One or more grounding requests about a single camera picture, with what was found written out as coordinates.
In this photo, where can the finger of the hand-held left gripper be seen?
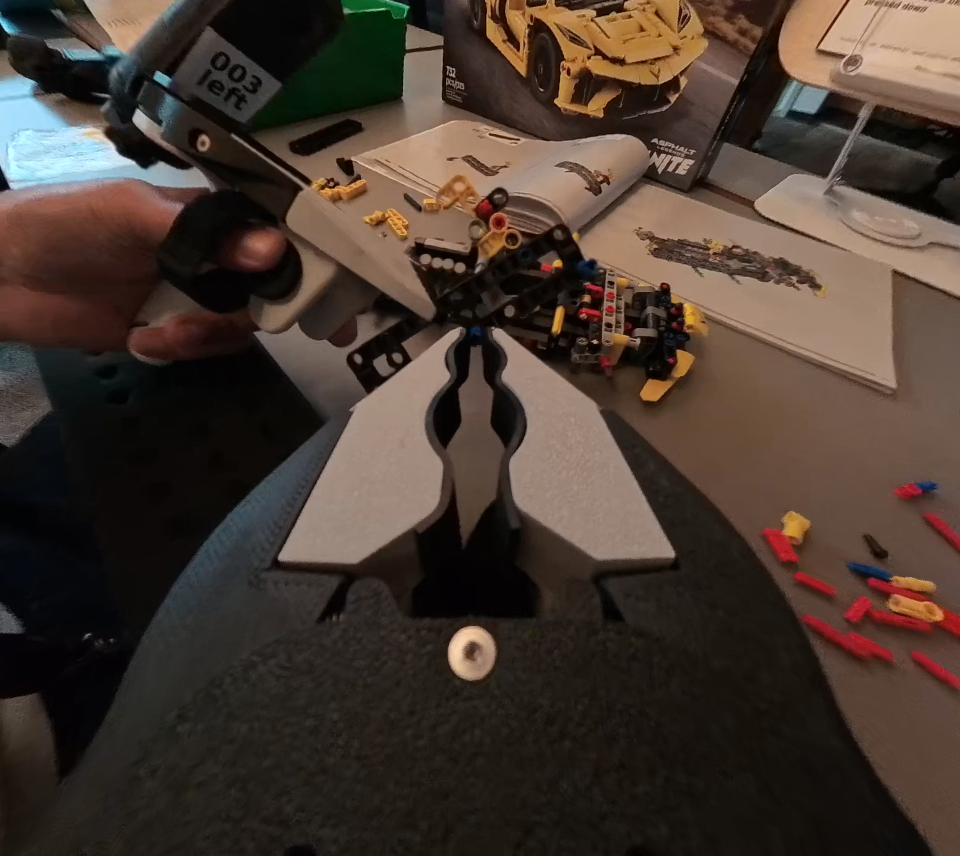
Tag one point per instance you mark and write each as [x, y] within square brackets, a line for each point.
[352, 241]

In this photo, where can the open instruction booklet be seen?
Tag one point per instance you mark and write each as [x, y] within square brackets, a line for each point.
[750, 301]

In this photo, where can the clear plastic bag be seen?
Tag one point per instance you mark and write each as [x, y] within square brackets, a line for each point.
[60, 155]

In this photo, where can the white paper sheet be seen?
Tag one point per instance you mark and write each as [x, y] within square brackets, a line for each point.
[112, 20]

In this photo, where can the small black lego piece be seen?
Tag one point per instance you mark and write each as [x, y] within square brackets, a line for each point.
[344, 166]

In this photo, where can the black mesh-back office chair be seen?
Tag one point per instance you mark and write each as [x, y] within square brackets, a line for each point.
[165, 466]

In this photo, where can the green plastic bin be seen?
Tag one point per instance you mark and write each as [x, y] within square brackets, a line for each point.
[352, 68]

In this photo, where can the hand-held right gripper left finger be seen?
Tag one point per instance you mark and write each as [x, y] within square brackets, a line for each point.
[360, 496]

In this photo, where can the black lego frame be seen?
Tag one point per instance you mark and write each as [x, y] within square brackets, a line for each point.
[517, 275]

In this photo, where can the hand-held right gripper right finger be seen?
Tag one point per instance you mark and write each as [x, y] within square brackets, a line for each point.
[592, 496]

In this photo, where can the scattered small lego pins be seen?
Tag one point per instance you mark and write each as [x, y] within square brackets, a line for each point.
[885, 608]

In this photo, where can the yellow lego connector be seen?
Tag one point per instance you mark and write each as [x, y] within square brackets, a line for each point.
[450, 192]

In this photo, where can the black lego beam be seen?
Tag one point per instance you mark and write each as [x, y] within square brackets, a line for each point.
[326, 136]

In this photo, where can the wooden white document stand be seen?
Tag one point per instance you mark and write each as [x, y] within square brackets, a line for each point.
[825, 196]

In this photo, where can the partly built lego chassis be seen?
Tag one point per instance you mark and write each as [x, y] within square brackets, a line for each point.
[637, 323]

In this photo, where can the person's left hand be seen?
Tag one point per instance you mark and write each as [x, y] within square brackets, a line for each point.
[75, 263]

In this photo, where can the blue lego pin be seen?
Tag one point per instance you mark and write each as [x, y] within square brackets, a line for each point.
[472, 335]

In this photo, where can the small yellow lego assembly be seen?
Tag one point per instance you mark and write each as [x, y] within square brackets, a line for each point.
[499, 237]

